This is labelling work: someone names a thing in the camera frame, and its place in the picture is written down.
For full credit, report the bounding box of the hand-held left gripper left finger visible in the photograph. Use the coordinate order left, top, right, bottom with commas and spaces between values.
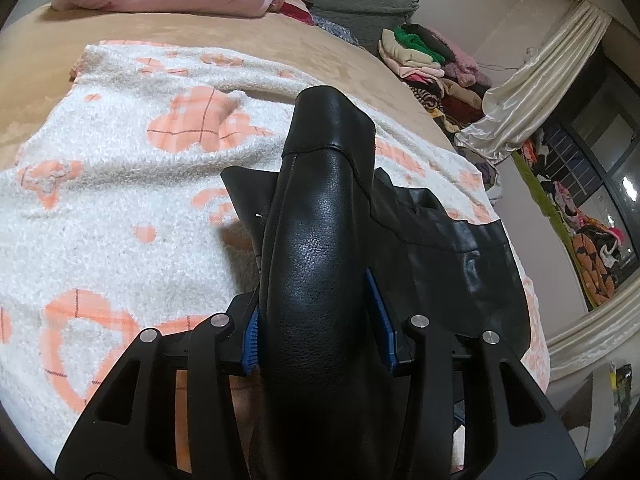
55, 292, 261, 480

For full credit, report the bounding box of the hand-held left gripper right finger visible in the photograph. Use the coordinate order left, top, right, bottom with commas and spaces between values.
365, 267, 586, 480

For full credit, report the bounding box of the black leather jacket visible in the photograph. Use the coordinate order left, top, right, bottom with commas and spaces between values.
221, 86, 532, 480

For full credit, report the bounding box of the colourful clothes heap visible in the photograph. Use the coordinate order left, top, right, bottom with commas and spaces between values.
520, 130, 632, 311

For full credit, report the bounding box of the pile of folded clothes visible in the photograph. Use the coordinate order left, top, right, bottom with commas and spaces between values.
377, 22, 493, 133

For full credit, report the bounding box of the white blanket with orange prints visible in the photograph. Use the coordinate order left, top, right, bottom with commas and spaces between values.
0, 40, 551, 461

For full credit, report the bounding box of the cream satin curtain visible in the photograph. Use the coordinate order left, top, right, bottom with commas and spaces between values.
455, 0, 615, 161

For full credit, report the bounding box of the dark framed window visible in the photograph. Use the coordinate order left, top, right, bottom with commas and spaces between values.
545, 45, 640, 241

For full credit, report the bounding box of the red and blue patterned cloth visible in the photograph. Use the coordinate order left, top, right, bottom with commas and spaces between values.
280, 0, 359, 46

